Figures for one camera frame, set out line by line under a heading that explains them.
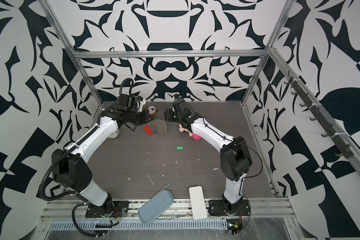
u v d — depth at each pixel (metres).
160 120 0.85
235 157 0.48
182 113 0.66
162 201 0.75
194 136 0.96
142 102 0.78
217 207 0.74
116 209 0.73
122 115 0.60
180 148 0.96
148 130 0.89
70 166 0.44
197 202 0.72
